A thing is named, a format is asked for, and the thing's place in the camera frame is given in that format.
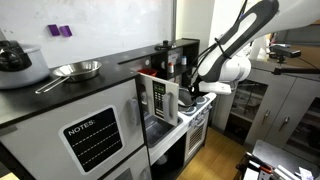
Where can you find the white toy oven door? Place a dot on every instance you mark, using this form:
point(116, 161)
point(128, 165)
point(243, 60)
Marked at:
point(196, 136)

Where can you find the purple magnet block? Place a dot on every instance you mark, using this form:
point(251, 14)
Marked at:
point(65, 31)
point(53, 30)

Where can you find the white paper roll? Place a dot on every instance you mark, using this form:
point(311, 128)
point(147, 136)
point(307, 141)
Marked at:
point(256, 50)

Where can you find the white shaker blue cap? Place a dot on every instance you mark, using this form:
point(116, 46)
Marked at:
point(183, 60)

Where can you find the black notes chalkboard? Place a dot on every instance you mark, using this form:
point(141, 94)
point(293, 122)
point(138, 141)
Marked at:
point(93, 138)

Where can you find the white and black toy kitchen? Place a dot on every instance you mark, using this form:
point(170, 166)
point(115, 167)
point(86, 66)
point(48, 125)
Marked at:
point(43, 133)

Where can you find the red bowl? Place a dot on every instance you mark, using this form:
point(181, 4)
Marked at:
point(147, 72)

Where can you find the steel frying pan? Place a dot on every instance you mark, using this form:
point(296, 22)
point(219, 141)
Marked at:
point(78, 69)

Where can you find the grey cabinet with glass doors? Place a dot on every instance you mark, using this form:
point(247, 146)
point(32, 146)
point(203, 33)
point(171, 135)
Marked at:
point(276, 100)

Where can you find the toy stove top with burners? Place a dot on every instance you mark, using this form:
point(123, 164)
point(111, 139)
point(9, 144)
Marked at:
point(201, 100)

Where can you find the black camera on tripod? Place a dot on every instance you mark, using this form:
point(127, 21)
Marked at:
point(285, 52)

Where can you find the white shaker orange cap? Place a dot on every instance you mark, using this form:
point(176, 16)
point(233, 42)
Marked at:
point(170, 68)

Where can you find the large grey pot black lid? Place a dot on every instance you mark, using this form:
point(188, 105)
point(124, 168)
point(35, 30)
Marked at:
point(23, 70)

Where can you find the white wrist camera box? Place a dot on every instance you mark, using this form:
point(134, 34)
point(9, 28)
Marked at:
point(215, 87)

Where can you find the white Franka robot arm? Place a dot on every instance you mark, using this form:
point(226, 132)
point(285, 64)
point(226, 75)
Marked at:
point(233, 66)

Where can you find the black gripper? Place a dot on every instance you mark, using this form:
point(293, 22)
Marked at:
point(195, 89)

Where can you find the white toy microwave door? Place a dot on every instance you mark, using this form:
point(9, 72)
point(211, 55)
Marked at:
point(150, 100)

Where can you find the grey toy sink basin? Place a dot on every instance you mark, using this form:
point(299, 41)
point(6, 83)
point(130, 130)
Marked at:
point(156, 130)

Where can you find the grey metal table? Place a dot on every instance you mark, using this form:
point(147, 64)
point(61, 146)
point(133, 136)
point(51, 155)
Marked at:
point(280, 155)

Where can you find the whiteboard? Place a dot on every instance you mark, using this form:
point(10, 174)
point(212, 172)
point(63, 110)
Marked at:
point(116, 23)

